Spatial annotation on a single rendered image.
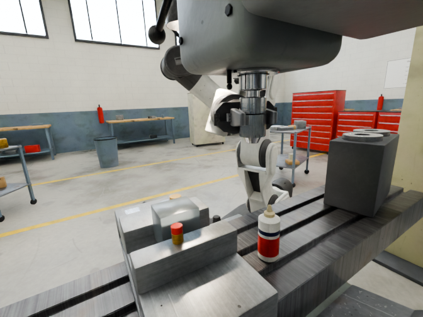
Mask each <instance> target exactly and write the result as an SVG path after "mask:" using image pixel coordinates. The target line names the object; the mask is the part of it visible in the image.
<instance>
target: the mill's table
mask: <svg viewBox="0 0 423 317"><path fill-rule="evenodd" d="M324 192H325V185H322V186H320V187H316V188H315V189H312V190H309V191H307V192H304V193H301V194H299V195H296V196H293V197H291V198H288V199H285V200H283V201H280V202H278V203H275V204H272V205H271V207H272V210H273V211H274V212H275V215H277V216H279V217H280V233H279V258H278V260H277V261H275V262H265V261H263V260H261V259H260V258H259V256H258V254H257V243H258V217H259V215H260V214H263V213H264V211H265V210H267V207H265V208H262V209H259V210H257V211H254V212H251V213H249V214H246V215H243V216H241V217H238V218H236V219H234V220H230V221H228V223H229V224H231V225H232V226H233V227H234V228H235V229H237V253H238V254H239V255H240V256H241V257H242V258H243V259H244V260H245V261H246V262H247V263H248V264H249V265H250V266H251V267H252V268H253V269H255V270H256V271H257V272H258V273H259V274H260V275H261V276H262V277H263V278H264V279H265V280H266V281H268V282H269V283H270V284H271V285H272V286H273V287H274V288H275V289H276V290H277V292H278V312H277V317H306V316H307V315H308V314H309V313H311V312H312V311H313V310H314V309H315V308H316V307H317V306H319V305H320V304H321V303H322V302H324V301H325V300H326V299H327V298H328V297H329V296H330V295H331V294H333V293H334V292H335V291H337V290H338V288H340V287H341V286H342V285H343V284H345V283H346V282H347V281H348V280H349V279H350V278H351V277H353V276H354V275H355V274H356V273H358V272H359V271H360V270H361V269H362V268H363V267H364V266H366V265H367V264H368V263H369V262H371V261H372V260H373V259H374V258H375V257H376V256H377V255H379V254H380V253H381V252H382V251H384V249H386V248H387V247H388V246H389V245H391V244H392V243H393V242H394V241H395V240H396V239H397V238H399V237H400V236H401V235H402V234H404V233H405V232H406V231H407V230H408V229H409V228H410V227H412V226H413V225H414V224H415V223H416V222H418V221H419V220H420V219H421V218H422V217H423V192H419V191H415V190H409V191H407V192H404V191H403V187H398V186H393V185H391V186H390V192H389V193H388V195H387V197H386V198H385V200H384V201H383V203H382V204H381V206H380V208H379V209H378V211H377V212H376V214H375V215H374V217H373V218H371V217H369V216H365V215H362V214H358V213H354V212H351V211H347V210H345V209H341V208H337V207H334V206H330V205H327V204H324ZM0 317H139V315H138V311H137V307H136V304H135V299H134V296H133V291H132V287H131V283H130V279H129V276H128V272H127V267H126V264H125V261H123V262H120V263H118V264H115V265H112V266H110V267H107V268H105V269H102V270H99V271H97V272H94V273H92V274H89V275H86V276H84V277H81V278H78V279H76V280H74V281H70V282H68V283H65V284H62V285H61V286H57V287H55V288H52V289H49V290H47V291H44V292H41V293H40V294H36V295H34V296H31V297H29V298H26V299H23V300H21V301H18V302H16V303H13V304H10V305H8V306H5V307H3V308H0Z"/></svg>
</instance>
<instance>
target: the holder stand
mask: <svg viewBox="0 0 423 317"><path fill-rule="evenodd" d="M399 136H400V135H399V134H393V133H390V130H381V129H355V130H353V132H351V133H343V134H342V136H340V137H339V138H335V139H333V140H330V142H329V153H328V160H327V173H326V180H325V192H324V204H327V205H330V206H334V207H337V208H341V209H345V210H347V211H351V212H354V213H358V214H362V215H365V216H369V217H371V218H373V217H374V215H375V214H376V212H377V211H378V209H379V208H380V206H381V204H382V203H383V201H384V200H385V198H386V197H387V195H388V193H389V192H390V186H391V182H392V175H393V168H394V165H395V157H396V154H397V147H398V141H399Z"/></svg>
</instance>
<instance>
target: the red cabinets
mask: <svg viewBox="0 0 423 317"><path fill-rule="evenodd" d="M346 91H347V90H331V91H313V92H296V93H293V100H292V113H291V125H294V120H303V121H307V124H306V126H312V127H311V136H310V149H312V150H321V151H326V152H327V154H328V153H329V142H330V140H333V139H335V138H339V137H340V136H342V134H343V133H351V132H353V130H355V129H381V130H390V133H393V134H398V127H399V123H400V117H401V112H402V111H399V110H394V111H389V110H347V111H344V105H345V98H346ZM308 130H309V129H307V130H305V131H303V132H300V133H297V138H296V147H300V148H307V147H308ZM293 143H294V134H291V136H290V146H291V147H292V149H293Z"/></svg>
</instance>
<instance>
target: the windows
mask: <svg viewBox="0 0 423 317"><path fill-rule="evenodd" d="M68 5H69V11H70V18H71V22H72V29H73V33H74V39H75V42H86V43H98V44H105V45H118V46H124V47H137V48H149V49H156V50H160V45H155V44H153V43H152V42H151V41H150V40H149V37H148V30H149V28H150V27H151V26H152V25H156V23H157V8H156V1H155V0H68ZM0 34H2V35H14V36H27V37H34V38H46V39H49V37H48V31H47V26H46V22H45V16H44V12H43V6H42V0H0Z"/></svg>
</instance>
